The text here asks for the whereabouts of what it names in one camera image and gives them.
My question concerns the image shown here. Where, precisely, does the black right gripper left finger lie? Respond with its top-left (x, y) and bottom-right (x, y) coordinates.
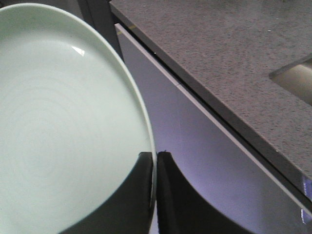
top-left (62, 152), bottom-right (153, 234)

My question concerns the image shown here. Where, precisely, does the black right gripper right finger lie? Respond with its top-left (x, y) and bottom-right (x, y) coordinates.
top-left (156, 152), bottom-right (250, 234)

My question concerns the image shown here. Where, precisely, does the light green round plate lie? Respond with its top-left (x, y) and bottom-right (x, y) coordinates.
top-left (0, 3), bottom-right (156, 234)

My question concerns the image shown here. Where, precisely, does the white cabinet front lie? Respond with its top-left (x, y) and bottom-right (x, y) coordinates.
top-left (115, 23), bottom-right (312, 234)

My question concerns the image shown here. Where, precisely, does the stainless steel sink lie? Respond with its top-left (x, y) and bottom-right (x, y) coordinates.
top-left (269, 53), bottom-right (312, 105)

